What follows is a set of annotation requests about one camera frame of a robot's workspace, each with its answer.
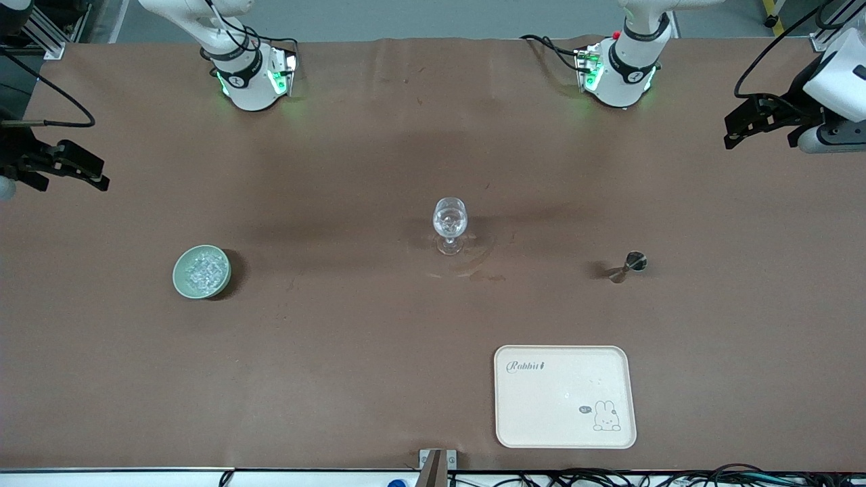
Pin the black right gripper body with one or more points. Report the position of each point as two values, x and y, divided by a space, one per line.
15 154

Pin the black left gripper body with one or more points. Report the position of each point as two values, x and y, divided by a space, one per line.
793 108

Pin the steel jigger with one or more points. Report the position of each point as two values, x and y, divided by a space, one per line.
634 261

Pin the pile of ice cubes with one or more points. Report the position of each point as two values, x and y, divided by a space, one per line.
205 270

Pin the clear wine glass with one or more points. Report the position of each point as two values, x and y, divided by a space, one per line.
450 220

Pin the green ceramic bowl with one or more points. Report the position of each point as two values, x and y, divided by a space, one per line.
180 281

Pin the metal base connector plate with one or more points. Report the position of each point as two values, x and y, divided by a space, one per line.
587 67
284 74

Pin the brown table cover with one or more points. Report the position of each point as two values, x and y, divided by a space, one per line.
338 352

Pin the cream rabbit print tray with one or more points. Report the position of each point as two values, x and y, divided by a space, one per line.
565 399

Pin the aluminium frame profile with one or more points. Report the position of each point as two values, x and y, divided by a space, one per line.
822 37
51 34

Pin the metal edge bracket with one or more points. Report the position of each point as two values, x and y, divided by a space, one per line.
450 460

